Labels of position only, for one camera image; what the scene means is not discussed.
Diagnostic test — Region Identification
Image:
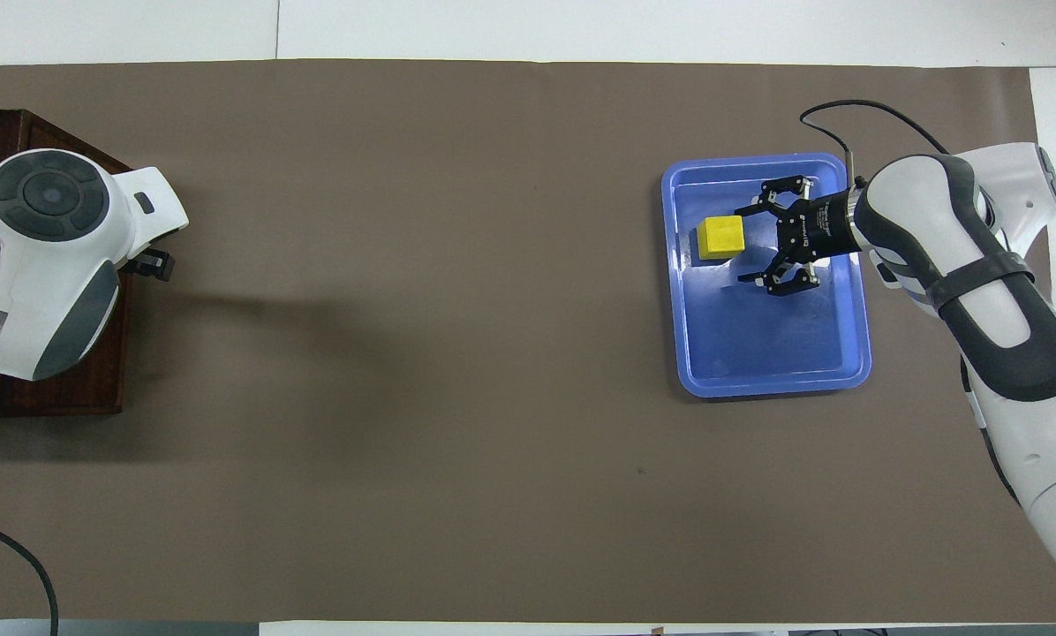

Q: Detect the yellow cube block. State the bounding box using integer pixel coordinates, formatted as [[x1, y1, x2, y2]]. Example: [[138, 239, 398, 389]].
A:
[[698, 215, 746, 262]]

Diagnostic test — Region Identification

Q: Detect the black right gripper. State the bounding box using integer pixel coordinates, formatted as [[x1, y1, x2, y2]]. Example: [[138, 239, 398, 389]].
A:
[[735, 177, 866, 298]]

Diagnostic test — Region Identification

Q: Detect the blue plastic tray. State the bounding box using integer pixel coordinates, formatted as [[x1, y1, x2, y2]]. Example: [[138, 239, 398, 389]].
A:
[[660, 153, 873, 398]]

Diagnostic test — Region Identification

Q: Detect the brown table mat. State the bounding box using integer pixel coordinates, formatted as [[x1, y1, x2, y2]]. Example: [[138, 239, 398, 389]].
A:
[[0, 58, 1056, 624]]

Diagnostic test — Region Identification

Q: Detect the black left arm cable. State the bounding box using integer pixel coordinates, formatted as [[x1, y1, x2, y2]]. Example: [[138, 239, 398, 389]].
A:
[[0, 201, 59, 636]]

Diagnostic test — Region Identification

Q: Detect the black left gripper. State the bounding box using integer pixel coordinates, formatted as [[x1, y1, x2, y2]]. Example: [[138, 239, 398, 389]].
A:
[[120, 250, 176, 283]]

